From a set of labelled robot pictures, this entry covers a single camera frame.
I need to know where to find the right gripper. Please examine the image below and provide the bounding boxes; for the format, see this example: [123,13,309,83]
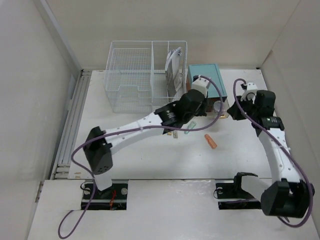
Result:
[226,95,259,121]

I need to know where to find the clear drawer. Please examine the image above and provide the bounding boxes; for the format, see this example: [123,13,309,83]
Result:
[206,98,230,119]

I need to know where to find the grey setup guide booklet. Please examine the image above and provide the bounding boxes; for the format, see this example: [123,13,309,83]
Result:
[164,51,180,97]

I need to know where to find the teal drawer box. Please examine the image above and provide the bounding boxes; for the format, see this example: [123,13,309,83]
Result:
[186,63,228,101]

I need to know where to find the clear paperclip jar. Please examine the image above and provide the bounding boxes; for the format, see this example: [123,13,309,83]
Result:
[213,100,224,113]

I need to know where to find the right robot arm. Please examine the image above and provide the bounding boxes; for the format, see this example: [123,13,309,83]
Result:
[227,90,315,221]

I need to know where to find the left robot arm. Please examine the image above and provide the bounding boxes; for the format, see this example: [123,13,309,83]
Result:
[82,89,208,199]

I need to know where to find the green transparent tape case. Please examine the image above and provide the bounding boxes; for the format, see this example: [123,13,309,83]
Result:
[184,121,197,135]

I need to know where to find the small white eraser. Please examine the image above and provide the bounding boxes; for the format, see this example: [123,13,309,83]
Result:
[172,130,178,139]

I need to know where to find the orange transparent case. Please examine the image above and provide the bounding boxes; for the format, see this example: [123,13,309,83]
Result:
[204,134,218,149]

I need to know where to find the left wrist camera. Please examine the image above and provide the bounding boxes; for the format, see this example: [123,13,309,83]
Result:
[191,75,211,98]

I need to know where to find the white wire mesh organizer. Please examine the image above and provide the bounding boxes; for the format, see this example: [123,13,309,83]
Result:
[104,40,188,114]

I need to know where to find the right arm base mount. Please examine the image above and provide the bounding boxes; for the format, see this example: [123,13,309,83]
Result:
[213,181,261,210]

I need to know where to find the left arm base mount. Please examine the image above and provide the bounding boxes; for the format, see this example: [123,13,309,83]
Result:
[80,180,129,211]

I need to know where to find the aluminium rail frame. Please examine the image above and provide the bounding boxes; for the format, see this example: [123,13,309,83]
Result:
[47,69,92,180]

